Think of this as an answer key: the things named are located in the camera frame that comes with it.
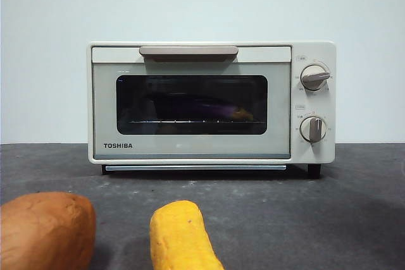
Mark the glass oven door with handle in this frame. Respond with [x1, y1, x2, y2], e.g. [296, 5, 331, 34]
[91, 46, 292, 159]

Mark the purple eggplant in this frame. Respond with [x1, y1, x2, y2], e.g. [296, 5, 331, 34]
[148, 92, 254, 120]

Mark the brown sweet potato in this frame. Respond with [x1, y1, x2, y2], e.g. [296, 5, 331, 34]
[0, 191, 97, 270]

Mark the cream Toshiba toaster oven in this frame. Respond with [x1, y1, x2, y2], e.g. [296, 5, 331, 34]
[87, 41, 337, 178]

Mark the beige timer knob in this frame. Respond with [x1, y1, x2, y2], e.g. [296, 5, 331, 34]
[299, 116, 327, 143]

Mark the beige temperature knob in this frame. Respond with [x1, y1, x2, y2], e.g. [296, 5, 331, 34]
[300, 64, 331, 91]

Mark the metal wire oven rack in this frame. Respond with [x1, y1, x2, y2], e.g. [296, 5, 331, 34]
[120, 119, 263, 125]

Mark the yellow corn cob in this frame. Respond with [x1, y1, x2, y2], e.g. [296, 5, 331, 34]
[149, 200, 225, 270]

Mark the silver crumb tray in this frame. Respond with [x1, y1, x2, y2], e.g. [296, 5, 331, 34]
[105, 164, 287, 171]

